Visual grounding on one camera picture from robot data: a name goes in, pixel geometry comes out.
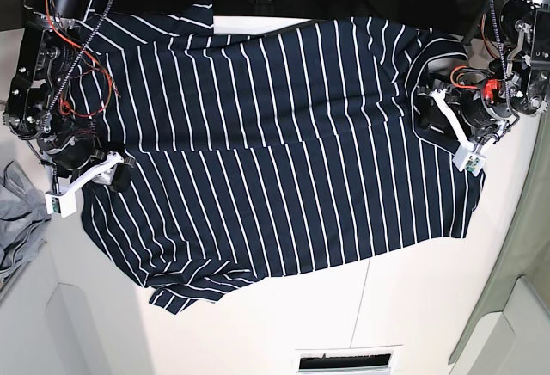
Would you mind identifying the grey clothes pile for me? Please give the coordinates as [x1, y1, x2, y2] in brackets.
[1, 161, 51, 285]

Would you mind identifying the white vent slot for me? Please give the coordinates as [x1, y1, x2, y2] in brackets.
[295, 345, 402, 375]

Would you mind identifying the black round stool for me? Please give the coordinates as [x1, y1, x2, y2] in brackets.
[397, 0, 460, 31]

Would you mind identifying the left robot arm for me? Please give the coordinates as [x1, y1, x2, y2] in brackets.
[416, 0, 549, 144]

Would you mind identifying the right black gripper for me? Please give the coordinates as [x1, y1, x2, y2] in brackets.
[40, 136, 136, 193]

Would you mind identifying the navy white striped t-shirt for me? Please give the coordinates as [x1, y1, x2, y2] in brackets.
[68, 0, 484, 314]

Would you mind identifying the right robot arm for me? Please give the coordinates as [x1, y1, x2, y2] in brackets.
[3, 0, 135, 194]

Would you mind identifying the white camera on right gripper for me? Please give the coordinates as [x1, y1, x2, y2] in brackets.
[44, 151, 125, 218]

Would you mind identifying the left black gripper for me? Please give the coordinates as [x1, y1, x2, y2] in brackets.
[415, 86, 511, 137]

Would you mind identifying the grey-green side panel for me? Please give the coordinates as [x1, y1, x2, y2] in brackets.
[449, 117, 549, 374]

